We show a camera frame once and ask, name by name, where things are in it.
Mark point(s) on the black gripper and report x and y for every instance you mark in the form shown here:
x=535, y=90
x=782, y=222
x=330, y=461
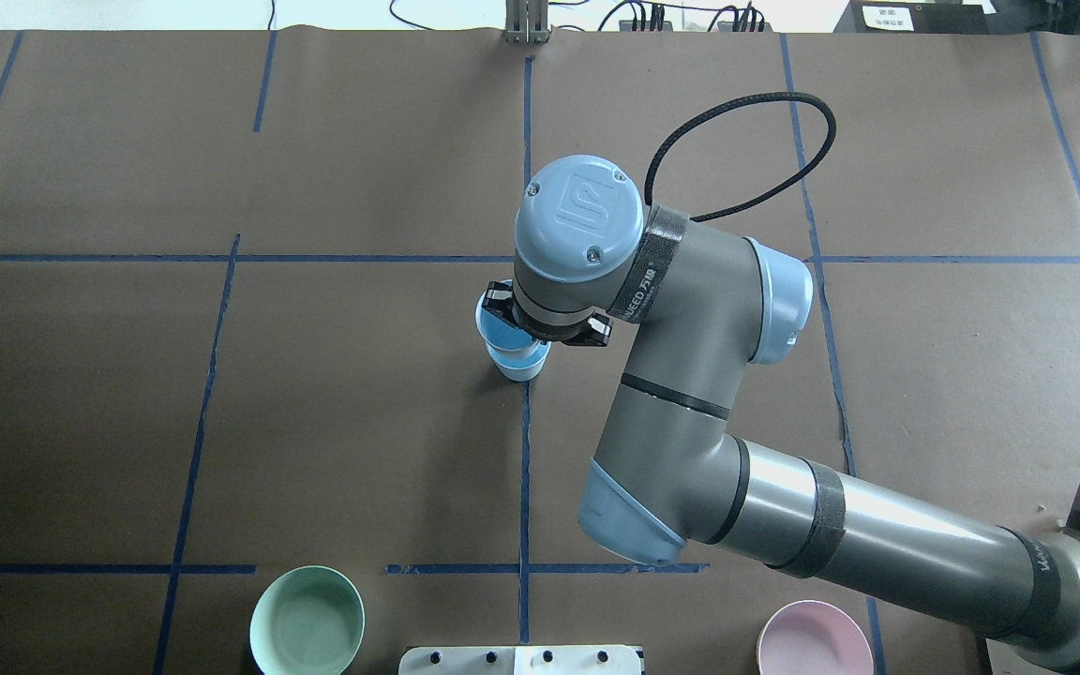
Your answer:
x=500, y=298

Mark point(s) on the light blue cup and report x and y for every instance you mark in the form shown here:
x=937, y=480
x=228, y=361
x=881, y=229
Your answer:
x=500, y=335
x=521, y=365

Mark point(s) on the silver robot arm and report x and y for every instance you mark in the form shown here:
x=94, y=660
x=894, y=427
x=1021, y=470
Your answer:
x=668, y=470

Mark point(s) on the mint green bowl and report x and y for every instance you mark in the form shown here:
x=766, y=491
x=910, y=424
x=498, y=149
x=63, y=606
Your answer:
x=311, y=620

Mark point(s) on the pink bowl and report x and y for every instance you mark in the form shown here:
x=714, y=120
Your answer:
x=813, y=637

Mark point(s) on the black power supply box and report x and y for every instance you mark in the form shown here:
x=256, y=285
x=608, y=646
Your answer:
x=912, y=17

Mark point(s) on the aluminium frame post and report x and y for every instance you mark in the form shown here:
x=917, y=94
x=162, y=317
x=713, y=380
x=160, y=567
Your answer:
x=527, y=21

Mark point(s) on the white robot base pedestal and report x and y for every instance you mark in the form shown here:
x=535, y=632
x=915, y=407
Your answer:
x=524, y=659

